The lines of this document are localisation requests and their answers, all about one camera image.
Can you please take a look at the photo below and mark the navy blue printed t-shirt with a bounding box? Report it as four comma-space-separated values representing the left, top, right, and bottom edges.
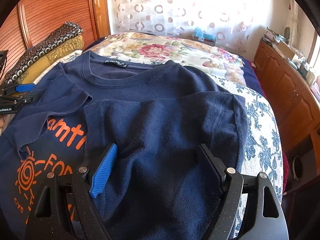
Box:
1, 51, 248, 239

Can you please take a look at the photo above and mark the mustard folded cloth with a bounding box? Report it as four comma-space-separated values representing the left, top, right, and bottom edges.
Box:
6, 35, 84, 84

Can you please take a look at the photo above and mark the blue floral bed sheet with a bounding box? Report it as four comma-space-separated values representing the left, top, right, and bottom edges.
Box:
207, 72, 284, 238

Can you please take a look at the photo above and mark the dark patterned folded cloth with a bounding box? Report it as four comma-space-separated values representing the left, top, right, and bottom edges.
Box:
2, 22, 83, 84

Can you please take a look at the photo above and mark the colourful floral quilt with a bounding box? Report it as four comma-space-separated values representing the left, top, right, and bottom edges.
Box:
90, 32, 247, 86

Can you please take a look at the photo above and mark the wooden headboard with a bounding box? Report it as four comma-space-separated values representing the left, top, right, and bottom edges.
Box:
0, 0, 111, 81

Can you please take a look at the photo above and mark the wooden side cabinet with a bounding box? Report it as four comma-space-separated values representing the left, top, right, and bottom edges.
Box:
253, 40, 319, 161

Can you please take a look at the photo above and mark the cardboard box on cabinet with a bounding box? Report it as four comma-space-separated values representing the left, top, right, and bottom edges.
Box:
277, 41, 295, 61

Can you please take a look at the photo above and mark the blue item by curtain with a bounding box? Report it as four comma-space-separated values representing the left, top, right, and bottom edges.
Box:
192, 27, 216, 42

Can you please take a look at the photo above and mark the sheer circle-patterned curtain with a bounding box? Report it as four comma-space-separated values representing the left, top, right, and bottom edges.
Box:
108, 0, 271, 54

